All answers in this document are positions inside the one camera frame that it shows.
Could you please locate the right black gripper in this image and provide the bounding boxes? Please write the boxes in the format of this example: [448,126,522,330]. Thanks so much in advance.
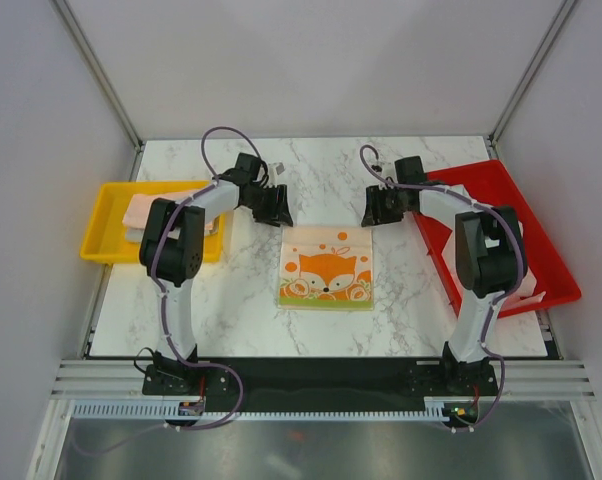
[361,184,410,227]

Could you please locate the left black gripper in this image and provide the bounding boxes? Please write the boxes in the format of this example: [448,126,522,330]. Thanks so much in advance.
[243,184,293,229]

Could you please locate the pink towel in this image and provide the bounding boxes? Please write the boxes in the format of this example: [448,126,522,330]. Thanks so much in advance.
[122,189,197,230]

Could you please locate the mint green towel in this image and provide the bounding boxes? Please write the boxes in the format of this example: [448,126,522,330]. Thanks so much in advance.
[507,269,546,308]

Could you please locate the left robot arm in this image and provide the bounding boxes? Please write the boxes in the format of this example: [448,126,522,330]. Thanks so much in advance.
[139,153,293,394]

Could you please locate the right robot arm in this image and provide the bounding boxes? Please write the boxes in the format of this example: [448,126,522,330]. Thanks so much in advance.
[359,145,528,394]

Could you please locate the red plastic tray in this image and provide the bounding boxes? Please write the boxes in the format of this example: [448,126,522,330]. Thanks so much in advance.
[414,160,581,318]

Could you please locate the yellow plastic tray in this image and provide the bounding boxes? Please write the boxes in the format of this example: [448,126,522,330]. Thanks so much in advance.
[80,181,239,266]

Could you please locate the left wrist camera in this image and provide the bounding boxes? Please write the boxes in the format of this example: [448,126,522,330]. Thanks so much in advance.
[268,162,285,177]

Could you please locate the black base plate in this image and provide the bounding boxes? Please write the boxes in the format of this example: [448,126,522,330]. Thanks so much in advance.
[142,357,497,414]

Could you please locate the aluminium frame rail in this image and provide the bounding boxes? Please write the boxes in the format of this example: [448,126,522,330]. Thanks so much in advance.
[52,357,595,401]

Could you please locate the left aluminium frame post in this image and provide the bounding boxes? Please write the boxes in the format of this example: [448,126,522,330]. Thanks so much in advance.
[49,0,144,151]

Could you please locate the aluminium frame post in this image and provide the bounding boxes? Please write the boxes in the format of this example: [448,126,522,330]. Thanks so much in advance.
[49,0,144,151]
[484,0,580,156]

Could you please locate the right aluminium frame post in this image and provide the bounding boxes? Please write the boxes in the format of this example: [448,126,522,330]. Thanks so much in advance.
[484,0,580,156]

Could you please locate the slotted cable duct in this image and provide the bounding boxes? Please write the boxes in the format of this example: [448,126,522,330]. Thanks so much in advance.
[72,396,481,420]

